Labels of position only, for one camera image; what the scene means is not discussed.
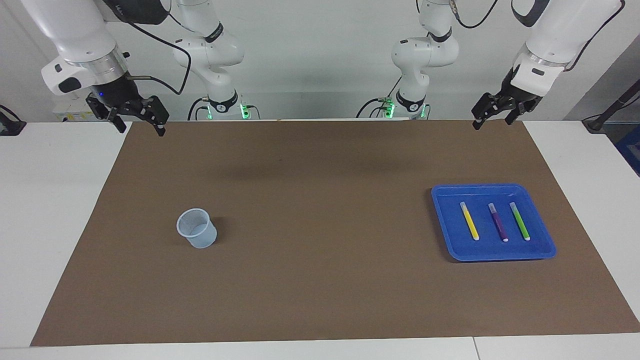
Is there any blue plastic tray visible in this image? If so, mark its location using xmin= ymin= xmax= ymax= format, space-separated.
xmin=431 ymin=183 xmax=557 ymax=263

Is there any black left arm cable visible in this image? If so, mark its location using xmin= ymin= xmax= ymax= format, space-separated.
xmin=450 ymin=0 xmax=626 ymax=73

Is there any yellow marker pen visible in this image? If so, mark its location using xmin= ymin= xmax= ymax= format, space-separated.
xmin=459 ymin=201 xmax=480 ymax=241

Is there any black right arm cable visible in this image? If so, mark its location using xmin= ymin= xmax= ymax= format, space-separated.
xmin=115 ymin=10 xmax=193 ymax=96

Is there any translucent plastic cup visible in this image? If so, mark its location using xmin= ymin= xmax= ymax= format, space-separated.
xmin=176 ymin=208 xmax=218 ymax=249

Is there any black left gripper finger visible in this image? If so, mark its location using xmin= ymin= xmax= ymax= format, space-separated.
xmin=471 ymin=92 xmax=506 ymax=131
xmin=504 ymin=102 xmax=526 ymax=126

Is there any white wall socket box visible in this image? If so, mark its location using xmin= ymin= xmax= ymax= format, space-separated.
xmin=52 ymin=95 xmax=108 ymax=122

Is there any purple marker pen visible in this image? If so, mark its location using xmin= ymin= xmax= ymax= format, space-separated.
xmin=488 ymin=202 xmax=509 ymax=243

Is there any brown table mat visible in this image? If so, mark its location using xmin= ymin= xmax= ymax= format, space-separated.
xmin=30 ymin=119 xmax=640 ymax=347

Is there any green marker pen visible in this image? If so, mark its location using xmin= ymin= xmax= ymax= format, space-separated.
xmin=509 ymin=201 xmax=531 ymax=242

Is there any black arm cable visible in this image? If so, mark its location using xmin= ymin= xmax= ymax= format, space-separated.
xmin=450 ymin=0 xmax=626 ymax=73
xmin=115 ymin=10 xmax=193 ymax=96

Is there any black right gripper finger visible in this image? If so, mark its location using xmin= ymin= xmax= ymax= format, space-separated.
xmin=107 ymin=107 xmax=128 ymax=134
xmin=142 ymin=95 xmax=170 ymax=137

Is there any black stand pole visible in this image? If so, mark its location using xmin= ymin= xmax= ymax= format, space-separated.
xmin=582 ymin=79 xmax=640 ymax=134

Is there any blue box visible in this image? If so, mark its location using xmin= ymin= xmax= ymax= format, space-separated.
xmin=614 ymin=125 xmax=640 ymax=177

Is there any black clamp mount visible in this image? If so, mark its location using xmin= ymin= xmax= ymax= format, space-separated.
xmin=0 ymin=105 xmax=27 ymax=137

